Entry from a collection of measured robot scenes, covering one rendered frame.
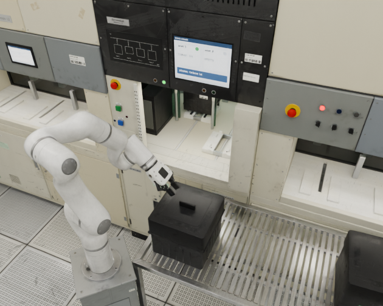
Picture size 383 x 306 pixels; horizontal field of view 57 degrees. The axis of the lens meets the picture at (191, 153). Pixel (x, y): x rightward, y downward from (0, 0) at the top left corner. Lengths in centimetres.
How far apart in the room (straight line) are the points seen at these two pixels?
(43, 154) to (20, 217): 209
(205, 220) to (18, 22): 149
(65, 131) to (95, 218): 39
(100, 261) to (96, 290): 13
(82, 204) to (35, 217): 184
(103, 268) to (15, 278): 125
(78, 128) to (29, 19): 105
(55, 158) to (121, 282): 79
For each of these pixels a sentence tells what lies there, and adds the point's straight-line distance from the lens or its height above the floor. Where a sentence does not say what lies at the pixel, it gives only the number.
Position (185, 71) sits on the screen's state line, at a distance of 176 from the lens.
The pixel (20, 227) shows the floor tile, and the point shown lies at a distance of 326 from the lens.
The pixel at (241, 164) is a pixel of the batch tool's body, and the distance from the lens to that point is 188.
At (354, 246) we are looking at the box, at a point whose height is 101.
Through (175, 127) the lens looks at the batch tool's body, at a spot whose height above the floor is 87.
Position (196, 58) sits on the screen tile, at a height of 159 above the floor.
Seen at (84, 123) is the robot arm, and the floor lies 158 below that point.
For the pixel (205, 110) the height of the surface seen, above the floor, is 97.
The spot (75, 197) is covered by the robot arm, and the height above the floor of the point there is 131.
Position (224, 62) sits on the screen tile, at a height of 160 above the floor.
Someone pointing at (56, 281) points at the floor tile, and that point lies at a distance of 283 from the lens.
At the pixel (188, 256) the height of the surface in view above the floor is 83.
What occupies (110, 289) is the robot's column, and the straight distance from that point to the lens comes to 183.
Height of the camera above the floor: 228
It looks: 39 degrees down
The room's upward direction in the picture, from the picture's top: straight up
